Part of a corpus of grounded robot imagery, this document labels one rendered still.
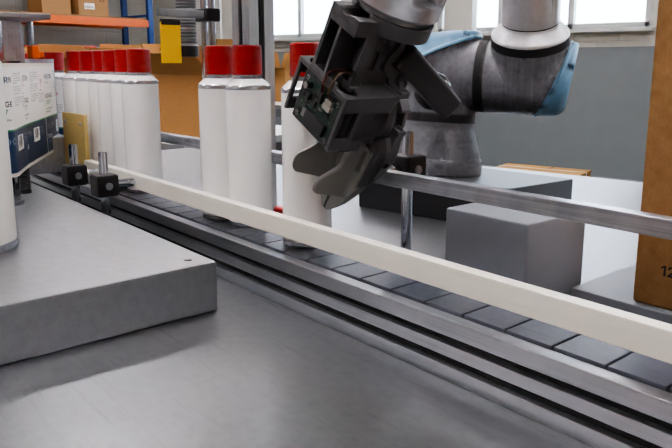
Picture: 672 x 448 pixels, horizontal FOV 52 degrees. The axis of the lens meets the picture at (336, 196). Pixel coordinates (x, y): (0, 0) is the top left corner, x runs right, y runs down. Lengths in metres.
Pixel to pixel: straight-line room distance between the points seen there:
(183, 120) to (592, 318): 2.40
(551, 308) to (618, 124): 5.84
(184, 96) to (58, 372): 2.22
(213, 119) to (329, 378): 0.38
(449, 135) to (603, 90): 5.25
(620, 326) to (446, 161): 0.69
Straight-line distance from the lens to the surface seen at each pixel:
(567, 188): 1.22
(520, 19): 1.07
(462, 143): 1.12
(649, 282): 0.68
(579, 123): 6.41
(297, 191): 0.69
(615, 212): 0.53
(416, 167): 0.72
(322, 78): 0.58
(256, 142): 0.78
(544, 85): 1.09
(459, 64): 1.11
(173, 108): 2.80
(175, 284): 0.65
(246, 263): 0.73
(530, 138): 6.59
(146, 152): 1.02
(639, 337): 0.45
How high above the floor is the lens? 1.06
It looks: 11 degrees down
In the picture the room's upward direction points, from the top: straight up
